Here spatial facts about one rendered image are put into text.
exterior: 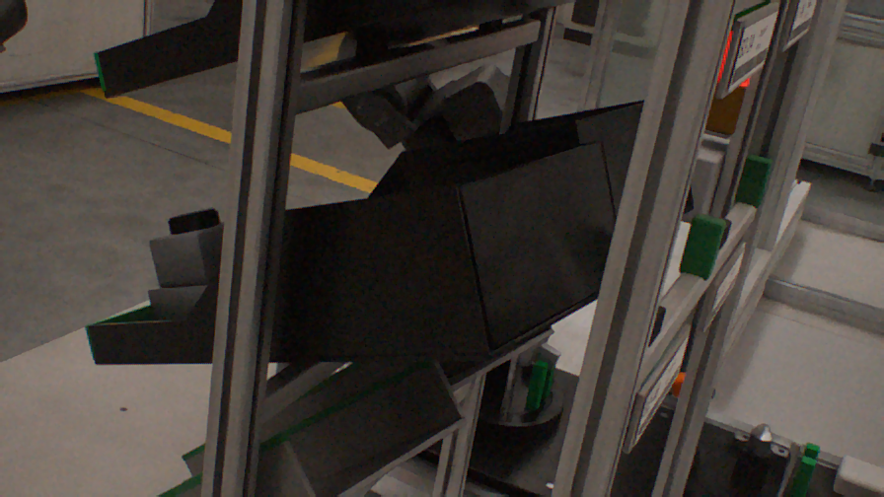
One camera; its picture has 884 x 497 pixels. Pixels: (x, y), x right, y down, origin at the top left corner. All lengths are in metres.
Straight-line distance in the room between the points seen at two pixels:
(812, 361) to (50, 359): 1.06
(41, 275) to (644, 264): 3.18
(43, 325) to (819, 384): 2.26
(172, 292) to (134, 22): 5.02
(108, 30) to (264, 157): 5.07
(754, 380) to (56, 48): 4.28
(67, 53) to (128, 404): 4.23
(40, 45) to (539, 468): 4.47
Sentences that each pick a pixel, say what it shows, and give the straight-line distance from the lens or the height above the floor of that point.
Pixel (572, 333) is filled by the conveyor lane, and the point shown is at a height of 0.92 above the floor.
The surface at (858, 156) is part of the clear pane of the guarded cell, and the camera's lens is 2.27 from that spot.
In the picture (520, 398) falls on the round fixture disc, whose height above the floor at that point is 0.99.
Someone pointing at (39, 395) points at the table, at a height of 0.86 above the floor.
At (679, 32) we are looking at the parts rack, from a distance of 0.36.
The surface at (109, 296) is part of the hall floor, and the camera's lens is 3.37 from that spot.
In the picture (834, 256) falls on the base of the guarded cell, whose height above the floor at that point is 0.86.
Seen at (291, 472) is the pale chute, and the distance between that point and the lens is 0.53.
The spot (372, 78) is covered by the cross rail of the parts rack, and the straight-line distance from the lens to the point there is 0.51.
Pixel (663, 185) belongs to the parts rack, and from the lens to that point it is 0.37.
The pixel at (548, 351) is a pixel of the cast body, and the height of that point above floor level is 1.05.
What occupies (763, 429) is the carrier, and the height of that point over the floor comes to 1.05.
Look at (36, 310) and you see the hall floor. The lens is 3.28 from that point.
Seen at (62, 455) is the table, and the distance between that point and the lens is 1.14.
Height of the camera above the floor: 1.51
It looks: 22 degrees down
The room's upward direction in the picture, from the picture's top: 9 degrees clockwise
